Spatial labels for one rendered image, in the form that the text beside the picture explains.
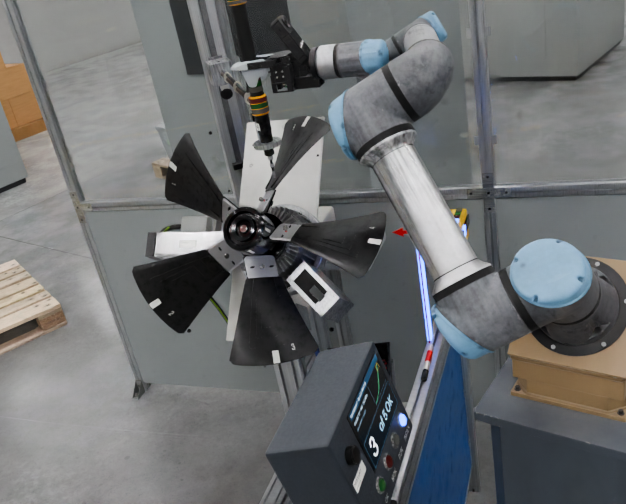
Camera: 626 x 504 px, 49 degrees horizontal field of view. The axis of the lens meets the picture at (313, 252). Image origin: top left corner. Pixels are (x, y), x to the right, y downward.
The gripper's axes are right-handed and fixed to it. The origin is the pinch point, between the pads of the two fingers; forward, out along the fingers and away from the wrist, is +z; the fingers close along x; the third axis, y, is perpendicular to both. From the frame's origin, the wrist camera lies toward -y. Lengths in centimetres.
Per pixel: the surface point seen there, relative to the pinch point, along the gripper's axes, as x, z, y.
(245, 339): -23, 4, 63
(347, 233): 0.0, -19.7, 45.4
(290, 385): 8, 11, 102
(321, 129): 13.5, -12.5, 21.8
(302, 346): -17, -9, 69
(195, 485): 17, 67, 163
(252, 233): -6.3, 3.6, 41.9
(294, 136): 17.7, -2.8, 24.5
